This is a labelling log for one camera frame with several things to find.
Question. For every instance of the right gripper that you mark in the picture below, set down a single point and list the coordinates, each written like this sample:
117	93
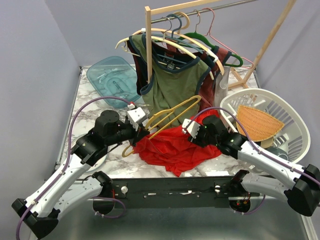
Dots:
197	142

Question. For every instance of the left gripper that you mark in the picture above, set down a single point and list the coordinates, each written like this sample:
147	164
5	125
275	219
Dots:
142	132

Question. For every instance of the red tank top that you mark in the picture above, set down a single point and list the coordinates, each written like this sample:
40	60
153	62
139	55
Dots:
172	150

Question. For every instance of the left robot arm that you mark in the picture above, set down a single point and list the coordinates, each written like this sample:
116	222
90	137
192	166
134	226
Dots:
42	210

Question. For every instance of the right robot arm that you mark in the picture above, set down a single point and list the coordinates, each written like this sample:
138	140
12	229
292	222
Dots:
298	185

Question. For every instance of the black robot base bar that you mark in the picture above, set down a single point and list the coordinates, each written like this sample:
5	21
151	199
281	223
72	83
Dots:
176	192

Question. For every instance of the green tank top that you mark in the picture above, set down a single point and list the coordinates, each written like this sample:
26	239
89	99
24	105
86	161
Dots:
149	92

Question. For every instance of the dark maroon tank top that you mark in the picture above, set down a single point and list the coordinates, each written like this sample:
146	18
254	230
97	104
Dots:
141	69

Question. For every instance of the cream wooden hanger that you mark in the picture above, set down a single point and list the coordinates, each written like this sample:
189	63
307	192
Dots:
163	38

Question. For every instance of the green velvet hanger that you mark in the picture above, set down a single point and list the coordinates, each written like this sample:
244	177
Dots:
202	38

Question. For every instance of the blue plastic hanger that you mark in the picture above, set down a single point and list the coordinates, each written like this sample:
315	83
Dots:
183	23

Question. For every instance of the white translucent garment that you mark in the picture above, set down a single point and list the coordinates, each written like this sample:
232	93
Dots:
221	86

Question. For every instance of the watermelon pattern plate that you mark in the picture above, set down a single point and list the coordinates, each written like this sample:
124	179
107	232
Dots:
97	165

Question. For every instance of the blue plastic tub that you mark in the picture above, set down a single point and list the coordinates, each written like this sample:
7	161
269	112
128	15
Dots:
114	76

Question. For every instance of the white laundry basket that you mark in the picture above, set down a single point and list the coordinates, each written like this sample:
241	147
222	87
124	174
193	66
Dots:
293	141

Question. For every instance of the wooden clothes rack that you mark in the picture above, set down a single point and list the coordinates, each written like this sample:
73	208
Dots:
241	82

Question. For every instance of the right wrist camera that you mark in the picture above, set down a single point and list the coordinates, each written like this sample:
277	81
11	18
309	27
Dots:
190	127

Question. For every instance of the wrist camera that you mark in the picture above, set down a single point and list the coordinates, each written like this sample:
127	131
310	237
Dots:
136	117
190	127

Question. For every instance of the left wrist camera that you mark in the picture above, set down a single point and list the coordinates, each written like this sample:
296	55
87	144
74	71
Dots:
136	117

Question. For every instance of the pink wire hanger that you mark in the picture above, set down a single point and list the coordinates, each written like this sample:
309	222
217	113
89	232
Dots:
251	64

